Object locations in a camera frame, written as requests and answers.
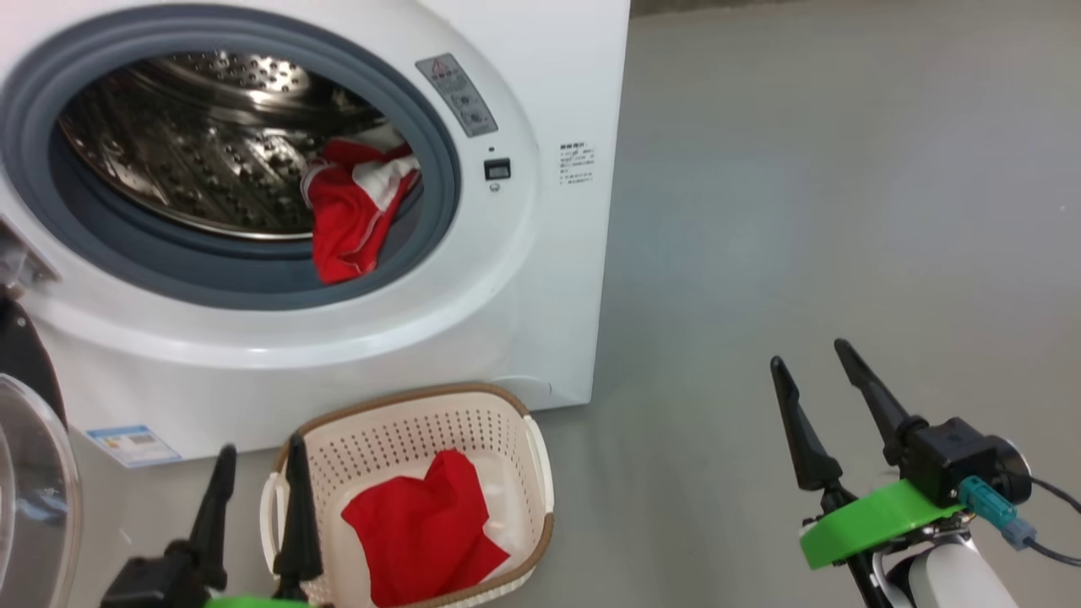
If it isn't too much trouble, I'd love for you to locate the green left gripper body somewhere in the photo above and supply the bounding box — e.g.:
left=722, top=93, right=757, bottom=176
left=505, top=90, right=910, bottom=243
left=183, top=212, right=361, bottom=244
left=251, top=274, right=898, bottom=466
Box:
left=203, top=594, right=336, bottom=608

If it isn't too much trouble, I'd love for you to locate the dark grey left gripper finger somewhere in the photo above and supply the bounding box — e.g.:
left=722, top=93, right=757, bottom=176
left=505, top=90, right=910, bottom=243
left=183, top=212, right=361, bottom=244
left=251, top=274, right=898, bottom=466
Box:
left=187, top=444, right=239, bottom=592
left=271, top=432, right=324, bottom=603

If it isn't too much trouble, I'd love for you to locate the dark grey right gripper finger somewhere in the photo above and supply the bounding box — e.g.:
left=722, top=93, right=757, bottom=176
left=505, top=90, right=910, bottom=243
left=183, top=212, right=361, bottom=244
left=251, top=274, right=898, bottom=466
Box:
left=769, top=356, right=845, bottom=493
left=834, top=338, right=930, bottom=467

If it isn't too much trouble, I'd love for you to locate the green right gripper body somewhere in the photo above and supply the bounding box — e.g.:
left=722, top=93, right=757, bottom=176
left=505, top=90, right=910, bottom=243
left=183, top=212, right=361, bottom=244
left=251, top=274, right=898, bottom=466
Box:
left=799, top=478, right=968, bottom=608

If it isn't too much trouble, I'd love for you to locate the plain red cloth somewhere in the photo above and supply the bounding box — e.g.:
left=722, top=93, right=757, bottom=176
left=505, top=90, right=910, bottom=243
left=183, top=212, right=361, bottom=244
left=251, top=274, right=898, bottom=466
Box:
left=341, top=449, right=513, bottom=608

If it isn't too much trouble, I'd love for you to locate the black round glass washer door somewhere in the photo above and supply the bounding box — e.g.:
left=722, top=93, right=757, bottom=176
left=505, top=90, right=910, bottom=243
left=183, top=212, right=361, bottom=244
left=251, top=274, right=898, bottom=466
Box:
left=0, top=287, right=84, bottom=608

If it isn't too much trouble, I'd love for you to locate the red and white garment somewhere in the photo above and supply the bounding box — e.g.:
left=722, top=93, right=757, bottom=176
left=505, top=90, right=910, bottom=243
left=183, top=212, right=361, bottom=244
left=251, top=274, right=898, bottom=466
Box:
left=301, top=138, right=421, bottom=286

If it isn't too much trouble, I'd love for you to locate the cream perforated laundry basket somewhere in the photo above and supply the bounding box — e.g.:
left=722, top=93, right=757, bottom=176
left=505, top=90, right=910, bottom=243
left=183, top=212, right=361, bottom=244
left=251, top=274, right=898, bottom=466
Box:
left=258, top=383, right=556, bottom=608

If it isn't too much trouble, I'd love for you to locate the grey rubber door gasket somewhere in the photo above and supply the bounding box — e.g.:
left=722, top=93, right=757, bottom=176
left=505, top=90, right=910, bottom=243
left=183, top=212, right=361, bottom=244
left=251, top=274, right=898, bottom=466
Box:
left=0, top=3, right=463, bottom=312

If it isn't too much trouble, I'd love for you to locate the white washing machine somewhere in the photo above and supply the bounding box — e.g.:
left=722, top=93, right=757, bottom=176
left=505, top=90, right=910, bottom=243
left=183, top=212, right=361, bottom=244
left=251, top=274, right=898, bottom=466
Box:
left=0, top=0, right=631, bottom=469

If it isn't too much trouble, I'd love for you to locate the blue energy label sticker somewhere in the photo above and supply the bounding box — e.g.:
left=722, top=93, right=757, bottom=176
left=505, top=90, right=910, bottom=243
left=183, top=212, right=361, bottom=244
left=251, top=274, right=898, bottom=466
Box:
left=84, top=424, right=183, bottom=469

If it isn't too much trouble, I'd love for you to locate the white text sticker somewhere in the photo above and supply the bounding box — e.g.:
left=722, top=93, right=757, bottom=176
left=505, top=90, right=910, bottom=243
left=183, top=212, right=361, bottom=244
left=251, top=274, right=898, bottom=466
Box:
left=557, top=141, right=597, bottom=187

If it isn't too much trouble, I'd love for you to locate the steel perforated washer drum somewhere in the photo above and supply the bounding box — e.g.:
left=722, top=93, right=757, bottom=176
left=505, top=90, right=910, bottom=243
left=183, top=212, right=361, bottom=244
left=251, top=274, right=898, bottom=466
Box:
left=57, top=51, right=408, bottom=242

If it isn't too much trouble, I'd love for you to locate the grey warning label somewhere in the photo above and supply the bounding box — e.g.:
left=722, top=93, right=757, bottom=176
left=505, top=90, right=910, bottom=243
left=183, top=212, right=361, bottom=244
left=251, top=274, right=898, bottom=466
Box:
left=415, top=52, right=500, bottom=138

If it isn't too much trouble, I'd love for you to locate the teal right cable connector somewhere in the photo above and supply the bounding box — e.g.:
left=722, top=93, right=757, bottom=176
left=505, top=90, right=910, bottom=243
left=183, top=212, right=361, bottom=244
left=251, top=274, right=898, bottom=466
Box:
left=959, top=475, right=1038, bottom=551

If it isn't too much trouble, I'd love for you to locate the thin black camera cable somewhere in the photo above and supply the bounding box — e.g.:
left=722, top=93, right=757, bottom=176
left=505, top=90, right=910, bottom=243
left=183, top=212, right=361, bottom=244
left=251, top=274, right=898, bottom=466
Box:
left=1026, top=475, right=1081, bottom=567

